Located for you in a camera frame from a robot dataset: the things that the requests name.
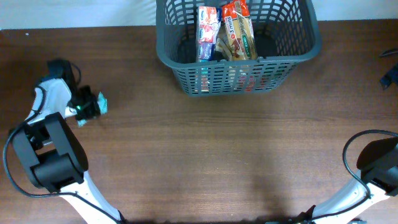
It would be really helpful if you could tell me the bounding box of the grey plastic basket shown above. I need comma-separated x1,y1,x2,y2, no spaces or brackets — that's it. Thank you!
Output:
156,0,322,96

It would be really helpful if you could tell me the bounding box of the green wet wipes pack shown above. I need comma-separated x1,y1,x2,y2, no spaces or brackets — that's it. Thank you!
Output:
77,92,108,128

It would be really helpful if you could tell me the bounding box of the spaghetti pasta packet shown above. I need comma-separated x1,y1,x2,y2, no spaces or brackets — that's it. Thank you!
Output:
221,0,257,61

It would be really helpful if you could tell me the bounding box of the Kleenex tissue multipack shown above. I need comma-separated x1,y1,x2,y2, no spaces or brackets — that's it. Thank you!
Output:
195,5,222,91

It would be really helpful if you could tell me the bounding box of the beige snack bag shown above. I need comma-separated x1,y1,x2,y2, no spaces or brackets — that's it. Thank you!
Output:
215,38,233,61

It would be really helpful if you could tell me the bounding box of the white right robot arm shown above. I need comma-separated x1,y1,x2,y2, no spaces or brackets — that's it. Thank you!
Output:
304,137,397,224

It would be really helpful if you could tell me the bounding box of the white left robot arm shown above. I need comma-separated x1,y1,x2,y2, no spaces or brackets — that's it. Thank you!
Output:
2,58,127,223

